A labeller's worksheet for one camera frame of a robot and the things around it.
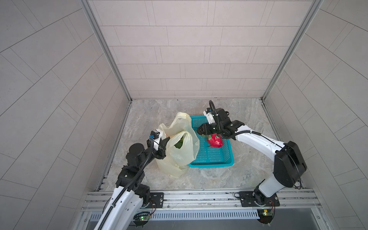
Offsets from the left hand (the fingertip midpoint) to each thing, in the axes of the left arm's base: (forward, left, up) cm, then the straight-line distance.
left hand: (170, 137), depth 71 cm
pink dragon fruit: (+4, -25, -11) cm, 27 cm away
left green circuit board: (-32, +12, -18) cm, 38 cm away
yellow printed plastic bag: (-6, -6, +3) cm, 9 cm away
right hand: (+11, -16, -8) cm, 21 cm away
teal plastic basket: (-2, -22, -21) cm, 30 cm away
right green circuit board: (-30, -47, -20) cm, 59 cm away
